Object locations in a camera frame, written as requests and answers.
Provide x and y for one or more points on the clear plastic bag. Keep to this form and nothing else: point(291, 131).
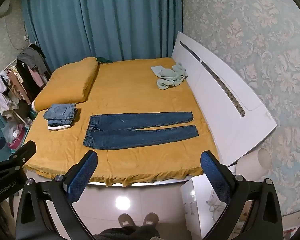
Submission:
point(13, 135)

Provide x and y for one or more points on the folded light blue jeans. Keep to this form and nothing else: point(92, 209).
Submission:
point(60, 111)

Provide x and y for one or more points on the white box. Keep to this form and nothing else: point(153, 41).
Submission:
point(197, 205)

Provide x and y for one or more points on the grey hanging garment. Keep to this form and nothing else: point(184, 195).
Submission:
point(32, 56)

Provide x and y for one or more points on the white clothes rack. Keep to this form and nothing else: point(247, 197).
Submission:
point(20, 120)

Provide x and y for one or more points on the white headboard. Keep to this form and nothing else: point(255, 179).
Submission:
point(215, 92)

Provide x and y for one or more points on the brown hanging garment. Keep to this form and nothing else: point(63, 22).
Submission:
point(18, 85)

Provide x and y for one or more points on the dark green cloth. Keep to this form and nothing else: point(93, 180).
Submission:
point(104, 60)

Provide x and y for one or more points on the dark blue jeans pants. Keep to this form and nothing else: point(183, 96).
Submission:
point(140, 120)

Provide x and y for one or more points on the tan fleece blanket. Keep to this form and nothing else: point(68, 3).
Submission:
point(140, 97)

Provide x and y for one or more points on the folded white garment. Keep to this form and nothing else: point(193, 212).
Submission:
point(58, 127)

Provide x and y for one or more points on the wide teal curtain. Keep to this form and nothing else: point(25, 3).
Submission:
point(102, 17)

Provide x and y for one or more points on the grey slipper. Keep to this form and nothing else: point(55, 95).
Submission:
point(126, 220)
point(150, 219)

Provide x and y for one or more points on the folded mustard duvet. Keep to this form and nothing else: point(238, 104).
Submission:
point(70, 80)

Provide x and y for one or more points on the pink hanging garment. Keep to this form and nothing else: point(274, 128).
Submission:
point(36, 76)

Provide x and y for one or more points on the folded dark blue jeans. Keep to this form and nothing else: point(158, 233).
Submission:
point(60, 123)

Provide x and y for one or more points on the light green towel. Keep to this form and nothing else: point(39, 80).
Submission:
point(168, 76)

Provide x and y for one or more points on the white round lamp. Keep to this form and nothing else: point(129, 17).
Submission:
point(250, 165)

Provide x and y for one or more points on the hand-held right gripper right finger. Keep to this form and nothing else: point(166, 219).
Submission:
point(216, 180)

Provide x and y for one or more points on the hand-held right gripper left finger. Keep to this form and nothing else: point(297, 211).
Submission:
point(81, 180)

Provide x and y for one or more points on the lavender white hanging shirt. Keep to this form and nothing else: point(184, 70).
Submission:
point(0, 87)

